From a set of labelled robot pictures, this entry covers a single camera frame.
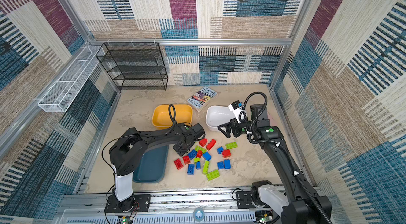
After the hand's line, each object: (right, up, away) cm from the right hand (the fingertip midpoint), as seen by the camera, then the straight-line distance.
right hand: (227, 126), depth 77 cm
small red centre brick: (-14, -16, +10) cm, 24 cm away
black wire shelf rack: (-59, +36, +33) cm, 77 cm away
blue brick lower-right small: (-3, -21, +6) cm, 22 cm away
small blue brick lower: (-14, -21, +6) cm, 26 cm away
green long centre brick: (-15, -14, +13) cm, 24 cm away
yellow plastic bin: (-39, 0, +25) cm, 46 cm away
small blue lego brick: (-3, -15, +10) cm, 18 cm away
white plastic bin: (-3, +3, +28) cm, 28 cm away
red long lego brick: (-7, -13, +15) cm, 21 cm away
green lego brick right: (+3, -13, +13) cm, 19 cm away
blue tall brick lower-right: (+1, -21, +6) cm, 22 cm away
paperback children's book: (-13, +15, +35) cm, 40 cm away
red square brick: (-20, -19, +6) cm, 28 cm away
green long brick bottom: (-7, -25, +3) cm, 26 cm away
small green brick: (-15, -19, +8) cm, 25 cm away
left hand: (-20, -15, +14) cm, 28 cm away
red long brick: (-25, -21, +8) cm, 34 cm away
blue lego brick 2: (-10, -18, +11) cm, 23 cm away
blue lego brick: (-18, -17, +11) cm, 27 cm away
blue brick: (-18, -24, +7) cm, 31 cm away
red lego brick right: (+1, -17, +13) cm, 21 cm away
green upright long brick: (-11, -22, +4) cm, 25 cm away
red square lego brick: (-12, -12, +15) cm, 23 cm away
